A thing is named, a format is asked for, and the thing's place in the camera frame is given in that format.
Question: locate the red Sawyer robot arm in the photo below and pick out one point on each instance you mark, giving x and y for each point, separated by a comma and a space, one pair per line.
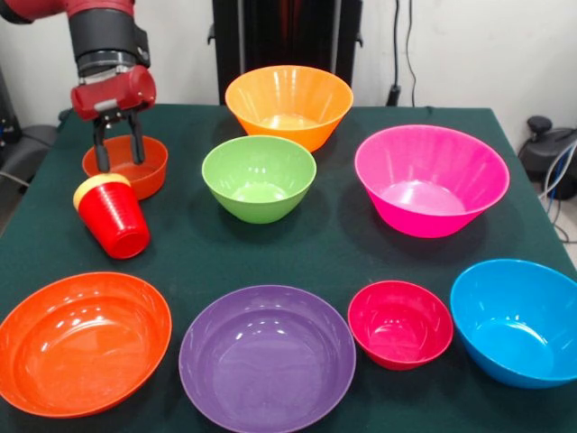
104, 36

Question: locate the green bowl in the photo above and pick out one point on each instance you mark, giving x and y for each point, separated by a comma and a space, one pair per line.
257, 176

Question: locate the purple bowl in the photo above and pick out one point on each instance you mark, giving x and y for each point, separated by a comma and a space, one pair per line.
266, 361

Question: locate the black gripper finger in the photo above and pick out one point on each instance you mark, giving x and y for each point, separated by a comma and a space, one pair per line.
136, 140
101, 149

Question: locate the small crimson bowl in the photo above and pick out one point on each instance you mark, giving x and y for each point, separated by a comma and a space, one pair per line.
401, 325

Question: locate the large magenta bowl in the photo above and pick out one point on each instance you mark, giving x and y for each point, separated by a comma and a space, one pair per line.
433, 180

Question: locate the black chair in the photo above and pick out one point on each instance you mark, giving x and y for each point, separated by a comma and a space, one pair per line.
32, 144

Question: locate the stack of yellow cups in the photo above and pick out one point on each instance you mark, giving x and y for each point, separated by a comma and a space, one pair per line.
90, 188

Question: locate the large light orange bowl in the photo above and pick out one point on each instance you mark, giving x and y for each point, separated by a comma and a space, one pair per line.
288, 99

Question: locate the blue bowl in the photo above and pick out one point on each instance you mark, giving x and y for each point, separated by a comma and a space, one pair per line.
518, 325

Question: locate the red cup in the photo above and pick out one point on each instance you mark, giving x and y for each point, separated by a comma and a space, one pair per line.
117, 225

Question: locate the dark green table cloth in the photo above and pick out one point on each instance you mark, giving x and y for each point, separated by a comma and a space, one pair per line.
361, 262

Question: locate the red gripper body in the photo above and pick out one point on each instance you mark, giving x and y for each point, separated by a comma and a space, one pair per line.
113, 92

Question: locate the small orange bowl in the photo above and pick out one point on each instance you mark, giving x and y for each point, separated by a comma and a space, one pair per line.
153, 176

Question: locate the large red-orange bowl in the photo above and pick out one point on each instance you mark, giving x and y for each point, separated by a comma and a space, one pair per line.
81, 343

